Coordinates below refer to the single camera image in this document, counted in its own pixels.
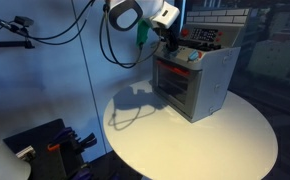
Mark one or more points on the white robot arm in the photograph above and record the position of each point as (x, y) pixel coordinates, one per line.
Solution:
(151, 8)

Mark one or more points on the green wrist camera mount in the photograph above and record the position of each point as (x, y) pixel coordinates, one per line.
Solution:
(142, 31)

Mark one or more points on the red round oven button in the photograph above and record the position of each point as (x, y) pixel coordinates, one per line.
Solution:
(184, 32)

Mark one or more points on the black camera on boom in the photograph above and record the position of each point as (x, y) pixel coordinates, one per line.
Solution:
(23, 21)

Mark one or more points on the white rounded base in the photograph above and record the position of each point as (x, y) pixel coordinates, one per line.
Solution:
(1, 160)

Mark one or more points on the silver metal block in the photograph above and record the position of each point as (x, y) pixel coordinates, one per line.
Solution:
(26, 153)

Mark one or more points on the grey toy oven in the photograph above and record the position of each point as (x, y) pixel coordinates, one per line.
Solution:
(215, 76)

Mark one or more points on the black tool rack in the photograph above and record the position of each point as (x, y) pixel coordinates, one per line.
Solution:
(38, 136)

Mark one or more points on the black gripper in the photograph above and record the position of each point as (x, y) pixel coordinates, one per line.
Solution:
(168, 33)

